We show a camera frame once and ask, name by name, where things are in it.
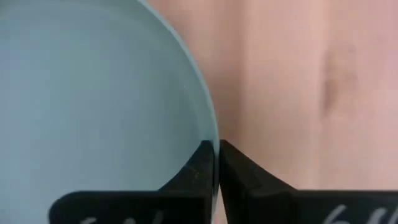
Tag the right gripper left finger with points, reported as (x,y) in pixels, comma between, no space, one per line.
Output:
(180,205)

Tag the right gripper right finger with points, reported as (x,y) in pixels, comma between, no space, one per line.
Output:
(264,205)

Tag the light blue plate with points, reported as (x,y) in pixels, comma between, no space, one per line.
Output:
(93,93)

